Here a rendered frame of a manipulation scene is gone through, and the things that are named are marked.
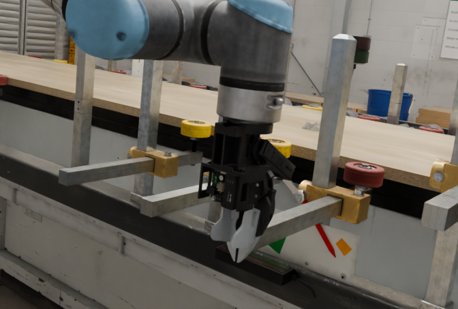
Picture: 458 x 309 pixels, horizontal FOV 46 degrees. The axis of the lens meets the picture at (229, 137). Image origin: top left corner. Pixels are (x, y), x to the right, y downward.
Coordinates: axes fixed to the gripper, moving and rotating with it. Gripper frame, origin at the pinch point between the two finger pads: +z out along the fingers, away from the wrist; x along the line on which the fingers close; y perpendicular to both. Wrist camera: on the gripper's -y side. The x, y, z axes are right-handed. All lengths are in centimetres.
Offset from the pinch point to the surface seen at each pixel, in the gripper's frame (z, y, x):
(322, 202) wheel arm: -3.4, -24.5, 0.0
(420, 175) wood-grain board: -7, -50, 9
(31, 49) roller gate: 23, -477, -796
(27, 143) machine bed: 16, -53, -137
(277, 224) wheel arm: -3.3, -7.1, 1.5
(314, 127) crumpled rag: -9, -75, -30
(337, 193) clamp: -4.3, -29.9, 0.2
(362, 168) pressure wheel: -8.1, -39.1, 0.7
